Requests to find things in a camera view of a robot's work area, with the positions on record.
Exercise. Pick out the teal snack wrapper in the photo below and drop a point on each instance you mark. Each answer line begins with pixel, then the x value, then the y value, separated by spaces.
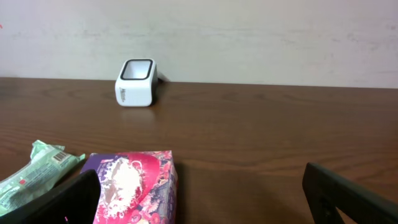
pixel 48 164

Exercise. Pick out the white barcode scanner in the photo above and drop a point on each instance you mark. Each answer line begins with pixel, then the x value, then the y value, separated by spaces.
pixel 137 82

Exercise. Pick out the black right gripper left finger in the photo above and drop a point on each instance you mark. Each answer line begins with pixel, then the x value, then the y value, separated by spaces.
pixel 75 201

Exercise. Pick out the purple red snack packet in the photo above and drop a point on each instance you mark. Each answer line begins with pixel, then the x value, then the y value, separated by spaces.
pixel 136 187

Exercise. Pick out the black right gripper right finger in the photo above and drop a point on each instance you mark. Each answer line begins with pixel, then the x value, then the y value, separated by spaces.
pixel 328 194

